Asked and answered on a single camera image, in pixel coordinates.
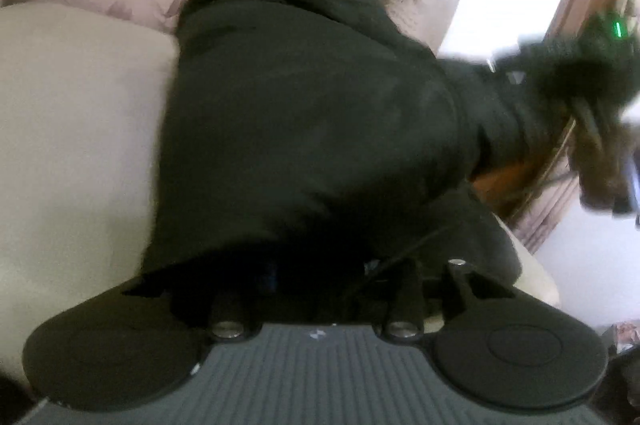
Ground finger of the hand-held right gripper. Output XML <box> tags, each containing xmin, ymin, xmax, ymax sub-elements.
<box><xmin>486</xmin><ymin>34</ymin><xmax>532</xmax><ymax>87</ymax></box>

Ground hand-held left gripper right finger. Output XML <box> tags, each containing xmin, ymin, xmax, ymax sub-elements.
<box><xmin>384</xmin><ymin>257</ymin><xmax>513</xmax><ymax>340</ymax></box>

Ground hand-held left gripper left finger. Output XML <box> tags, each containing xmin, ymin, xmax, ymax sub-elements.
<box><xmin>207</xmin><ymin>257</ymin><xmax>281</xmax><ymax>340</ymax></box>

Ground black jacket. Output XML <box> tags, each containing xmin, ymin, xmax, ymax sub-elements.
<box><xmin>122</xmin><ymin>0</ymin><xmax>581</xmax><ymax>306</ymax></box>

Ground person's right hand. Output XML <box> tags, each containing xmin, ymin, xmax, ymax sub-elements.
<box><xmin>570</xmin><ymin>102</ymin><xmax>632</xmax><ymax>211</ymax></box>

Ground wooden furniture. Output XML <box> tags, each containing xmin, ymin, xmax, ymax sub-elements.
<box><xmin>470</xmin><ymin>115</ymin><xmax>576</xmax><ymax>221</ymax></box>

